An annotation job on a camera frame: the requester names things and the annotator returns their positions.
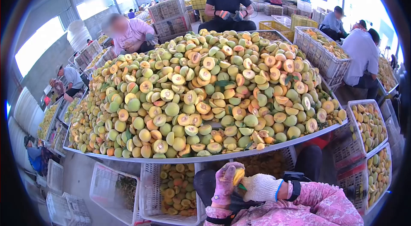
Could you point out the person's left hand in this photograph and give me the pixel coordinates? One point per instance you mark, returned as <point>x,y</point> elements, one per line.
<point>221,187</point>

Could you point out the person's right hand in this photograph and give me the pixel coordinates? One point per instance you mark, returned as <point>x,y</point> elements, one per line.
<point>263,187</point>

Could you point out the person's right fingers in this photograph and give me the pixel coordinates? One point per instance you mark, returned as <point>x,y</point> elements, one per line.
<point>249,189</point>

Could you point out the person's left fingers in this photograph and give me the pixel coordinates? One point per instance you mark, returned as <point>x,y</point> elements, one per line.
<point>226,169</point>

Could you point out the small green tool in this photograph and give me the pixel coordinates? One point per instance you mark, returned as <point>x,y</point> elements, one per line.
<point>241,187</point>

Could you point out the halved yellow peach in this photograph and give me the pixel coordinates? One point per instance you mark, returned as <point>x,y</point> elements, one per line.
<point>238,176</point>

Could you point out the metal sorting table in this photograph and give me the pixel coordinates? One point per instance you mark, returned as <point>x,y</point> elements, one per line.
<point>205,158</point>

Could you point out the person's body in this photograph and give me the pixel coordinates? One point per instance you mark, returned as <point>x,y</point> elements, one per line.
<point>273,217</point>

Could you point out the black wrist band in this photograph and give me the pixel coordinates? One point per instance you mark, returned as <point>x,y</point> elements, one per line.
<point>294,189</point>
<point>224,220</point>

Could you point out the white crate of peach halves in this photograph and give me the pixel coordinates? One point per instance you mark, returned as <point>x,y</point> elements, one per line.
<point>178,190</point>
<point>369,126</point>
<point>379,174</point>

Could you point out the pile of halved peaches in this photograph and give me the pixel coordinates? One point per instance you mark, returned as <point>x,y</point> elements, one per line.
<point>205,91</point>

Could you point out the empty white plastic crate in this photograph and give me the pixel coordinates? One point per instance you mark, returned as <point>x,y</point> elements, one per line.
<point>55,174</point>
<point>112,190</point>

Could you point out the large grey crate of peaches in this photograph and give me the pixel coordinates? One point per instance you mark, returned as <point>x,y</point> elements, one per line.
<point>324,54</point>

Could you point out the yellow plastic crates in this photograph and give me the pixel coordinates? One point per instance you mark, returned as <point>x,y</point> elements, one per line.
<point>282,26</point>

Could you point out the stack of grey crates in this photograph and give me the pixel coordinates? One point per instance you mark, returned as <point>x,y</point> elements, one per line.
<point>170,19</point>

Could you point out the stack of empty white crates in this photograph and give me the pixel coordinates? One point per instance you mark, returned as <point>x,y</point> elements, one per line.
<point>69,210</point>

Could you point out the yellow plastic crate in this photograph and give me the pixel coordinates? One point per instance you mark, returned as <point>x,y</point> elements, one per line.
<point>199,1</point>

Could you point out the row of crates with peaches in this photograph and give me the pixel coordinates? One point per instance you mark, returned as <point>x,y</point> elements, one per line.
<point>93,57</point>

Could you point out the side table with peaches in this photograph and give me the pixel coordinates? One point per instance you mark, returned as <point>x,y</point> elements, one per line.
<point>387,73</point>
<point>51,120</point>

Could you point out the stack of white buckets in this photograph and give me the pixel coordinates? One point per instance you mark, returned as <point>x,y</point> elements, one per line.
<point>78,35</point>

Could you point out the bright window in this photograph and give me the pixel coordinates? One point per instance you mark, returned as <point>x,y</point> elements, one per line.
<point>38,44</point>

